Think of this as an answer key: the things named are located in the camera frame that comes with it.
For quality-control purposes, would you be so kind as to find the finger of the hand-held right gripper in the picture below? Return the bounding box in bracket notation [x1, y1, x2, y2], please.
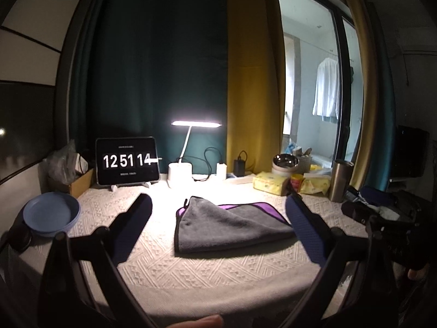
[341, 186, 388, 227]

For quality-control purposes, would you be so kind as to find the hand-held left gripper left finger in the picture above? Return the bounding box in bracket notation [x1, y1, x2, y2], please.
[37, 193, 161, 328]

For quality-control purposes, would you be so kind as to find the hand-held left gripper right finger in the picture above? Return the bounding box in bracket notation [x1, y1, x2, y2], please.
[278, 194, 400, 328]

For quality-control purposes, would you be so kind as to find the grey towel with purple edge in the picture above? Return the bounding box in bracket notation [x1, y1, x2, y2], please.
[174, 196, 296, 255]

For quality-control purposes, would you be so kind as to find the person's right hand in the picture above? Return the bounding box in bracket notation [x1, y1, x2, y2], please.
[406, 224, 437, 282]

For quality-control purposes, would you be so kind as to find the person's left hand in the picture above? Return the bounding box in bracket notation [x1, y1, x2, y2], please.
[160, 314, 225, 328]

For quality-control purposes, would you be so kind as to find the steel tumbler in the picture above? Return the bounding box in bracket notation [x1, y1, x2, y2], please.
[329, 159, 356, 203]

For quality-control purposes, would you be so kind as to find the white tablet stand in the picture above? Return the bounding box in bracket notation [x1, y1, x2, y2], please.
[111, 182, 153, 192]

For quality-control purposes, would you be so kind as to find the yellow snack packet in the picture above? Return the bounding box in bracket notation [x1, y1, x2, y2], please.
[290, 173, 332, 195]

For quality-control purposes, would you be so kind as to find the yellow tissue pack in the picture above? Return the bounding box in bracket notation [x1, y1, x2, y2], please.
[253, 171, 291, 196]

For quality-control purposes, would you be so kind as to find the black tablet showing clock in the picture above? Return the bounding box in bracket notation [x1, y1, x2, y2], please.
[95, 137, 161, 185]

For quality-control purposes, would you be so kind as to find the white desk lamp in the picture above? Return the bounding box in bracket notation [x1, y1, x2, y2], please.
[167, 119, 222, 189]

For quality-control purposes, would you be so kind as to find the white woven basket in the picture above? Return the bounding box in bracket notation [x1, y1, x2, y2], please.
[295, 154, 314, 174]

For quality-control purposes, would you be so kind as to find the cardboard box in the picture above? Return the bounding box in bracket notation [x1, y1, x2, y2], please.
[48, 167, 95, 199]

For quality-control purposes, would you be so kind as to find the steel bowl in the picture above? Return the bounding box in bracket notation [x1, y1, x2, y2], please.
[272, 154, 299, 178]

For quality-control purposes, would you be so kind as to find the black box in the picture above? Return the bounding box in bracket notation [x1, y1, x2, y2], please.
[389, 125, 431, 180]

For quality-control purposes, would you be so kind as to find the white power strip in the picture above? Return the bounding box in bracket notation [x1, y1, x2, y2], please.
[227, 174, 255, 185]

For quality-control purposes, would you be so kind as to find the blue plastic bowl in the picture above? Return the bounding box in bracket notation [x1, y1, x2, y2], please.
[22, 192, 81, 237]

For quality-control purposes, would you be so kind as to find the black power adapter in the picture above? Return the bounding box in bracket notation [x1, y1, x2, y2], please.
[234, 150, 249, 177]

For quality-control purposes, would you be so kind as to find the clear plastic bag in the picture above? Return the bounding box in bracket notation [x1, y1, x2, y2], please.
[45, 139, 90, 186]

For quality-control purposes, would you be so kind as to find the white knitted tablecloth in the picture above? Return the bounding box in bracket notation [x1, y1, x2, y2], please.
[10, 174, 361, 319]

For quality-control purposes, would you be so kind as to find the teal curtain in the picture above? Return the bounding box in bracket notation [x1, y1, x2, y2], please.
[362, 5, 398, 192]

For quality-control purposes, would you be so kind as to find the black round object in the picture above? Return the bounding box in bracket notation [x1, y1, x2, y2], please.
[7, 223, 33, 251]

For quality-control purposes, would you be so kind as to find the white hanging shirt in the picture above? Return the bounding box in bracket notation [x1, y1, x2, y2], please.
[312, 57, 342, 122]

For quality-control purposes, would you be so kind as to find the yellow curtain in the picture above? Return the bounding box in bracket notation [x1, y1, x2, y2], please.
[335, 0, 378, 189]
[225, 0, 286, 175]

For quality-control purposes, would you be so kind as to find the dark green curtain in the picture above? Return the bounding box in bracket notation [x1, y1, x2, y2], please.
[67, 0, 229, 175]

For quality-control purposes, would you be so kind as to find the black cable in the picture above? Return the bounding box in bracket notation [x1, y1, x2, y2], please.
[192, 147, 223, 182]

